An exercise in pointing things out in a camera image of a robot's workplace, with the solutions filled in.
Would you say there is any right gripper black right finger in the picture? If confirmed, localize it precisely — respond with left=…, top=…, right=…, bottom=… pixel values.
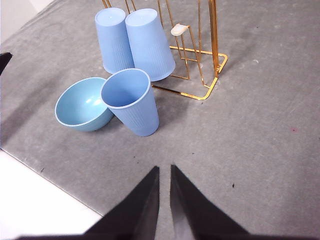
left=169, top=164, right=320, bottom=240

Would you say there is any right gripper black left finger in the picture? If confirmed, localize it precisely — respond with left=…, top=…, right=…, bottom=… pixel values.
left=14, top=165, right=160, bottom=240

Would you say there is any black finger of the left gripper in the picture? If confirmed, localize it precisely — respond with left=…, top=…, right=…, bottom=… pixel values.
left=0, top=51, right=13, bottom=76

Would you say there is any blue ribbed plastic cup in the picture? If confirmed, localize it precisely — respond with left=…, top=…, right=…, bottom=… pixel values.
left=94, top=7, right=133, bottom=75
left=124, top=8, right=176, bottom=82
left=100, top=67, right=160, bottom=137

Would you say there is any light blue ribbed bowl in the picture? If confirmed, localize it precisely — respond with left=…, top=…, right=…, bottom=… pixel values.
left=54, top=76, right=115, bottom=133

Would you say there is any white rack peg cap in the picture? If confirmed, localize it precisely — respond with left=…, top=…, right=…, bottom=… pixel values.
left=170, top=23, right=189, bottom=36

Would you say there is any gold wire cup rack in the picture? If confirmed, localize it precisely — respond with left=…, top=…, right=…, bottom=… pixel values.
left=101, top=0, right=229, bottom=101

